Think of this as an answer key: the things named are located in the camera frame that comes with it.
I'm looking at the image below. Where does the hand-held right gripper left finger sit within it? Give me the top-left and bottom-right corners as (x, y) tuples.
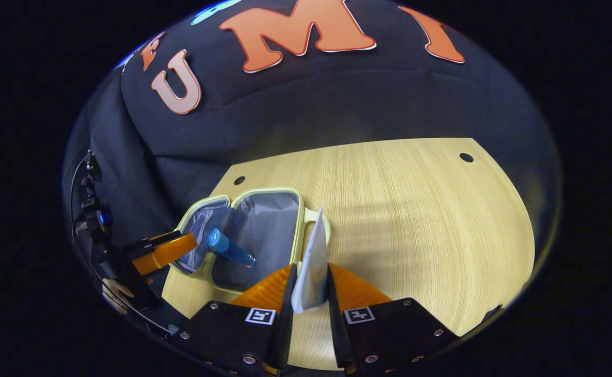
(167, 263), (298, 377)

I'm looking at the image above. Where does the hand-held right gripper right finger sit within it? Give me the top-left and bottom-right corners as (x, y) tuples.
(327, 262), (461, 376)

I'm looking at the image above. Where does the blue skin care bottle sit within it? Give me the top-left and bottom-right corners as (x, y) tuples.
(205, 228), (257, 267)

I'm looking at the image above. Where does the blue and white tube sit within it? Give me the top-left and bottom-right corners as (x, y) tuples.
(291, 208), (330, 315)

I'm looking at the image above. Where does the pale yellow small suitcase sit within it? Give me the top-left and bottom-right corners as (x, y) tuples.
(169, 187), (332, 294)

